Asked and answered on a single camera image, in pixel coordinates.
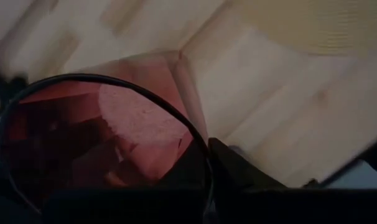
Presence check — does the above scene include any pink faceted plastic cup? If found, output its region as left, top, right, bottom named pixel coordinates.
left=0, top=49, right=215, bottom=218

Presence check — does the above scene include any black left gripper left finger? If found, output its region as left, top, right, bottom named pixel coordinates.
left=42, top=119, right=123, bottom=192

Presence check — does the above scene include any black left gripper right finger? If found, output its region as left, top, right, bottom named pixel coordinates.
left=207, top=136, right=291, bottom=191

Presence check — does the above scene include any round woven straw placemat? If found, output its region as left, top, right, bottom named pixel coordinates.
left=235, top=0, right=377, bottom=58

